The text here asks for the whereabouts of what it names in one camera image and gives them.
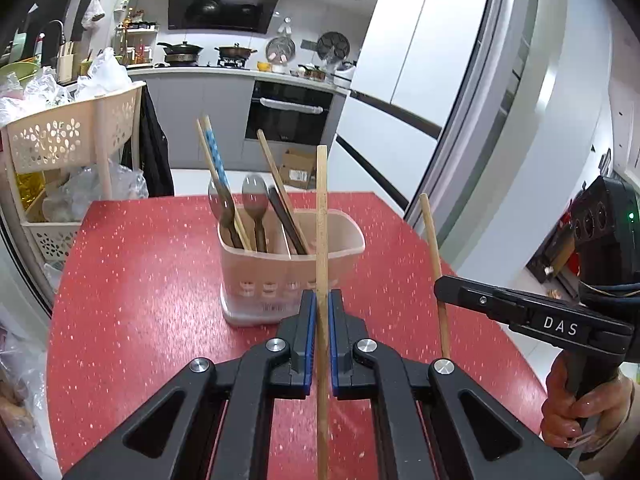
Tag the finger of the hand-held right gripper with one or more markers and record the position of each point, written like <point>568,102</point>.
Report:
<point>460,292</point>

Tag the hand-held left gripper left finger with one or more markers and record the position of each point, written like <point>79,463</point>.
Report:
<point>311,340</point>

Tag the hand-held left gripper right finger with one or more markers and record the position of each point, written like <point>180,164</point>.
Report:
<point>336,340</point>

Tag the wooden chopstick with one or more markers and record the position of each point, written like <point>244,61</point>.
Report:
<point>322,220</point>
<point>272,160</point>
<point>241,230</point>
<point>432,245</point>

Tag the translucent plastic utensil holder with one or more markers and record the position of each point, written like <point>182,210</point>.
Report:
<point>260,280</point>

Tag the person's right hand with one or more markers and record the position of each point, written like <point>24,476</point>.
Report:
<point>555,410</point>

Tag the dark chopstick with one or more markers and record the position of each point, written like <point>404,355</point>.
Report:
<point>285,215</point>

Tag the cardboard box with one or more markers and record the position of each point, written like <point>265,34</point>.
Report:
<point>297,170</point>

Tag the white refrigerator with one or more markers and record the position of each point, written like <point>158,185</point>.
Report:
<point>400,60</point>
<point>500,110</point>

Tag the black built-in oven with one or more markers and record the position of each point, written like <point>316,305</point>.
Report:
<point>285,125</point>

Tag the black hanging garment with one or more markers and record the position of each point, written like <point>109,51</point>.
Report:
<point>152,155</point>

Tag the white rice cooker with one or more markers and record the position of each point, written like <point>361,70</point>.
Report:
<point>344,74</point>

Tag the grey kitchen counter cabinet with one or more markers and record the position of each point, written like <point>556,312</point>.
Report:
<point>200,110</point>

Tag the plastic bags in cart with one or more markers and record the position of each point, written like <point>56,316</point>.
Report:
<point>100,185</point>

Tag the hanging dark round pan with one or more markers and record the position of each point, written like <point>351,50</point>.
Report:
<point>334,45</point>

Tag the hanging metal strainer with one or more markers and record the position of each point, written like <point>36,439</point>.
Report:
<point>280,50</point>

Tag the crumpled clear plastic bag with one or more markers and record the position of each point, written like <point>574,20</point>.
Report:
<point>20,375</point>

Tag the brown wok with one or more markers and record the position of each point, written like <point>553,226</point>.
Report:
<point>235,54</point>

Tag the black wok with lid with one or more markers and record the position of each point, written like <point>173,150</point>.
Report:
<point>181,52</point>

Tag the beige plastic storage cart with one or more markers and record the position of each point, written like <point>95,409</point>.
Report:
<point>50,135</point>

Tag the clear plastic bags pile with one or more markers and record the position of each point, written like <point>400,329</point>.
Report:
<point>105,75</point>

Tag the black range hood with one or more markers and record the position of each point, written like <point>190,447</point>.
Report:
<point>225,10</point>

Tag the white spice rack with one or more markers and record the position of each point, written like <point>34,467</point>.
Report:
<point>137,40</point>

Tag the beige knife block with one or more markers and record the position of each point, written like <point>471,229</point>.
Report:
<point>66,67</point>

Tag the small hanging plastic bag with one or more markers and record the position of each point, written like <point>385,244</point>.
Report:
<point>93,12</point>

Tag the green bowl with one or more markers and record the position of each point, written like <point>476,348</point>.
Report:
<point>20,70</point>

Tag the metal kitchen faucet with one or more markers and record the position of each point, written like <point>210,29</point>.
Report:
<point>55,25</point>

